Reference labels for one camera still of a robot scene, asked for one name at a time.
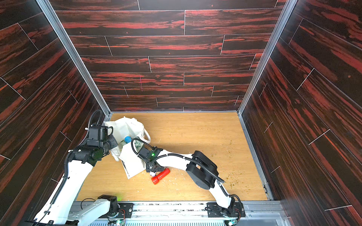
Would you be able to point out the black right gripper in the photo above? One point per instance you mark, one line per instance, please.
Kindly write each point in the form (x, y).
(138, 151)

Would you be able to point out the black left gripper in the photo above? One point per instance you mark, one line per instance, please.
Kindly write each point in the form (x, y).
(114, 143)

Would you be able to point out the blue flashlight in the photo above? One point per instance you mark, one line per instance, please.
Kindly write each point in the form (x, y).
(127, 139)

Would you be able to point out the white canvas tote bag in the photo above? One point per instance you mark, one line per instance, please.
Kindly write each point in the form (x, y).
(124, 153)

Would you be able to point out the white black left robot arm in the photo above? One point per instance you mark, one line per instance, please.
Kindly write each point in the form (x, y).
(78, 164)

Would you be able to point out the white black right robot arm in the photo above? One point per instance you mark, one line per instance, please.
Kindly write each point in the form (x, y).
(201, 170)

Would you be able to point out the red flashlight lower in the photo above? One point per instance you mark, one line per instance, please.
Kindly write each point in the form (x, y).
(156, 179)

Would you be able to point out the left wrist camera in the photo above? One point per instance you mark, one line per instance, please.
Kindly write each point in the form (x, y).
(98, 133)

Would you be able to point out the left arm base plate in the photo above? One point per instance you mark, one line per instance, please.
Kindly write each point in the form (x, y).
(124, 210)

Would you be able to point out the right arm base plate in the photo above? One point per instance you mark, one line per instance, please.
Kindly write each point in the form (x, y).
(236, 210)

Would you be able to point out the aluminium front rail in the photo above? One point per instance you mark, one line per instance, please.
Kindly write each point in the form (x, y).
(195, 213)

